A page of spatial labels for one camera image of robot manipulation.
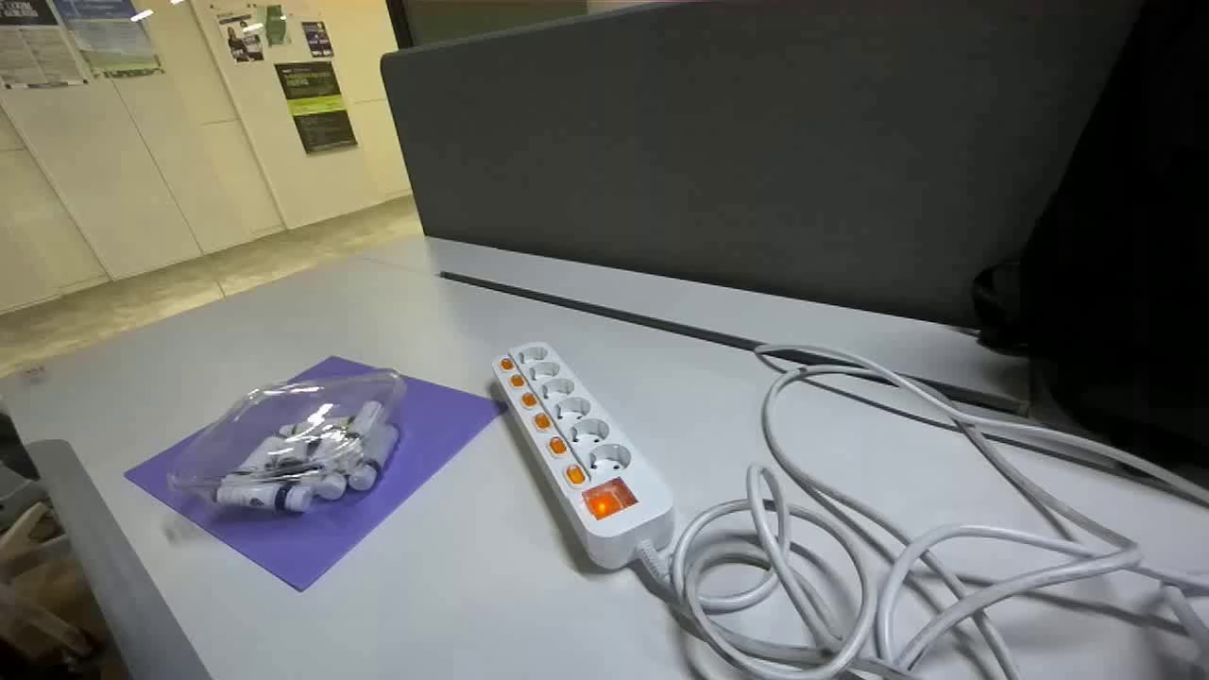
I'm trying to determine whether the white power strip cable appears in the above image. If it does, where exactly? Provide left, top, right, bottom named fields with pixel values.
left=635, top=338, right=1209, bottom=680

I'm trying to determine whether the wall poster dark green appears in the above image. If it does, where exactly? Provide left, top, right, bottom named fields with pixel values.
left=278, top=59, right=354, bottom=153

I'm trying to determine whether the clear plastic tray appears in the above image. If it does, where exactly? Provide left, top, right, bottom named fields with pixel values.
left=166, top=370, right=407, bottom=512

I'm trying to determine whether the purple mat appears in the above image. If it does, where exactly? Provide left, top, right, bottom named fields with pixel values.
left=128, top=355, right=499, bottom=591

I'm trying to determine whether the grey desk divider panel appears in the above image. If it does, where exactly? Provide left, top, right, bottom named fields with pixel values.
left=383, top=0, right=1142, bottom=325

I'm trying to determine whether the wall poster left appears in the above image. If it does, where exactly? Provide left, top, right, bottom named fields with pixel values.
left=0, top=0, right=163, bottom=90

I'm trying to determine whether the white six-socket power strip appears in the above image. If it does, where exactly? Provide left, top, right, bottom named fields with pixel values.
left=493, top=338, right=674, bottom=570

